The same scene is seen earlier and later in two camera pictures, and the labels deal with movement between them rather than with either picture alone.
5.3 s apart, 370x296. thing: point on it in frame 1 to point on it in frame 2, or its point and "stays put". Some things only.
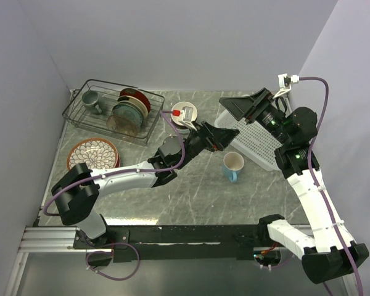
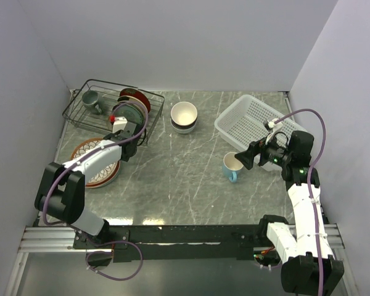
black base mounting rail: (146, 243) stays put
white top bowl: (179, 106) stays put
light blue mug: (233, 162) stays put
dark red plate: (134, 92) stays put
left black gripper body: (197, 143) to (135, 149)
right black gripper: (239, 106) to (247, 156)
